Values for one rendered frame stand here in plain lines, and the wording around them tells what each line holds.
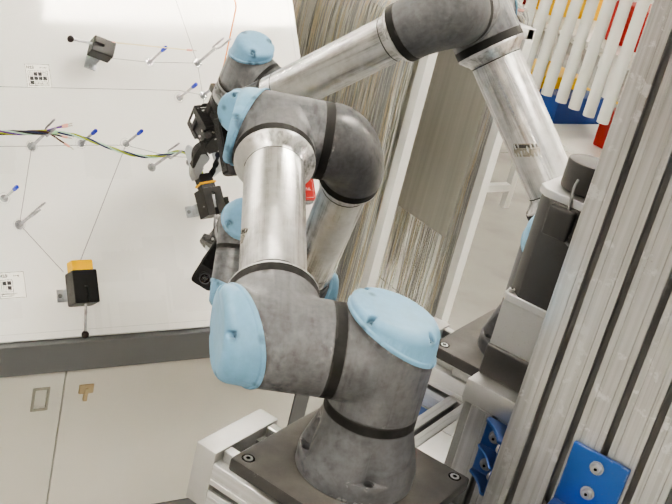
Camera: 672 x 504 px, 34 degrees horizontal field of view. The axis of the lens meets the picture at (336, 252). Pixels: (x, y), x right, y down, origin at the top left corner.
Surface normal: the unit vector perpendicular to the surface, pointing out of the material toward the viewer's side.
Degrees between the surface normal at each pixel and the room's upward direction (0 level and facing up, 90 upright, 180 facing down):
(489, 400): 90
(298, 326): 41
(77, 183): 51
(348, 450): 72
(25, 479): 90
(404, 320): 8
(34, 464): 90
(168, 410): 90
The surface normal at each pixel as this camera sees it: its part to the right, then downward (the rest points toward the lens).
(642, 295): -0.56, 0.22
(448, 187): -0.80, 0.07
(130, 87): 0.53, -0.22
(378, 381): 0.10, 0.43
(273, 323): 0.23, -0.39
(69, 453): 0.50, 0.45
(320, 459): -0.60, -0.14
